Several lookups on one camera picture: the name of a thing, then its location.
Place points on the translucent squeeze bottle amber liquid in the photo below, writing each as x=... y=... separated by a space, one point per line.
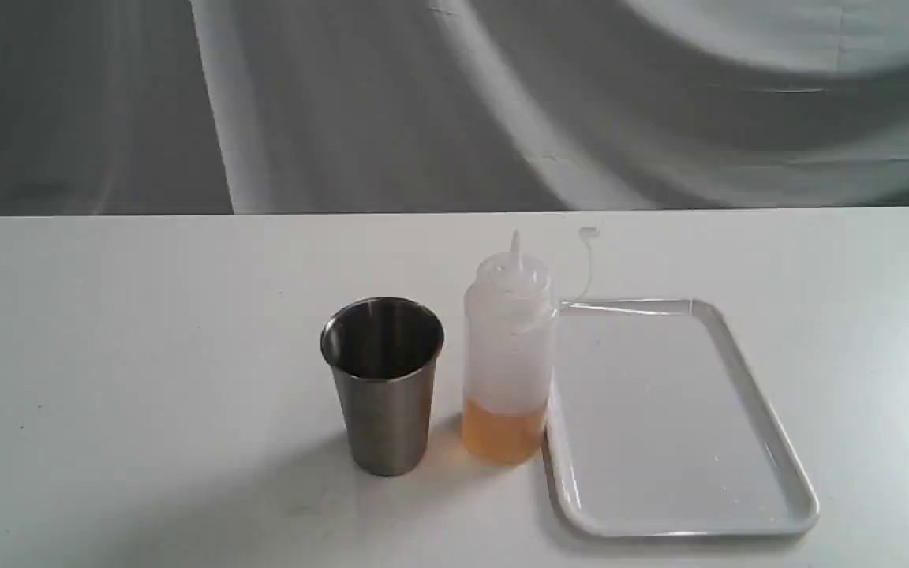
x=511 y=312

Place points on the stainless steel cup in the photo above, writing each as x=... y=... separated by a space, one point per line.
x=382 y=352

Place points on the white plastic tray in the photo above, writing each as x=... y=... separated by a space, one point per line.
x=658 y=429

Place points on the grey fabric backdrop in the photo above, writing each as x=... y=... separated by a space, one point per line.
x=263 y=107

